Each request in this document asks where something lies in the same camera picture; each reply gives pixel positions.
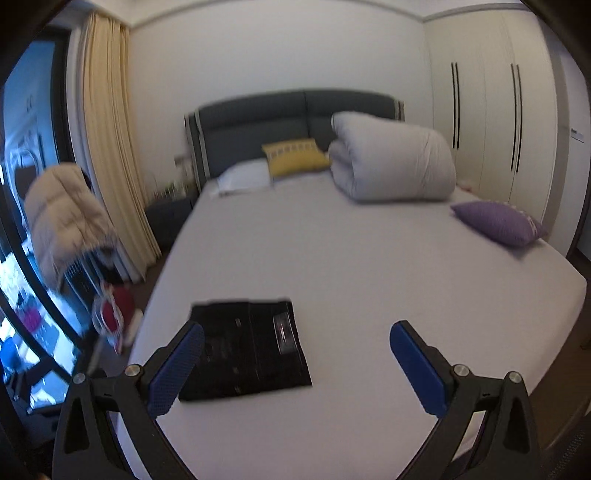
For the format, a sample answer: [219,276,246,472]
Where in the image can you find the black pants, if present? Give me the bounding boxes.
[178,300,314,402]

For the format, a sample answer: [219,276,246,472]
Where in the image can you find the bed with white sheet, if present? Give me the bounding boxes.
[124,173,588,480]

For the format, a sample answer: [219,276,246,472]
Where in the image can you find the dark nightstand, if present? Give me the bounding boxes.
[145,194,197,251]

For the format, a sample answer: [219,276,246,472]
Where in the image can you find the red bag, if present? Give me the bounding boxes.
[91,283,145,356]

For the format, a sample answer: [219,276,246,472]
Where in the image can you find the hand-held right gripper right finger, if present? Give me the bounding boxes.
[389,320,537,480]

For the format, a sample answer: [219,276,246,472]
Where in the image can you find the white wardrobe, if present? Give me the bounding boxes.
[422,0,574,259]

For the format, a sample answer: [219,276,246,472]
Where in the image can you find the beige curtain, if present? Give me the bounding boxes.
[76,11,163,283]

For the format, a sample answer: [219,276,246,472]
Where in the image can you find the yellow pillow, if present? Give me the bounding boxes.
[261,137,332,179]

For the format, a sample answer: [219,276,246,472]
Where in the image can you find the dark framed window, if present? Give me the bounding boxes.
[0,27,95,416]

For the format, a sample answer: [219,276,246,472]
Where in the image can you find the white pillow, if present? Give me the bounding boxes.
[217,159,274,195]

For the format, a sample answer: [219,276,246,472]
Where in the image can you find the dark grey headboard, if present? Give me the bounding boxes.
[185,89,406,193]

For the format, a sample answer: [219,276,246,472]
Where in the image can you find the folded white duvet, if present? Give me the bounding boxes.
[327,111,458,203]

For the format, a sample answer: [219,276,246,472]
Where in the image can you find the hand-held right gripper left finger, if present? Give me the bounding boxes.
[51,321,206,480]

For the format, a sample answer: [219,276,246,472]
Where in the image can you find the beige puffer jacket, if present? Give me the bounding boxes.
[23,162,119,289]

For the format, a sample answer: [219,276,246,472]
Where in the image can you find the purple pillow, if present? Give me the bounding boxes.
[450,200,548,248]

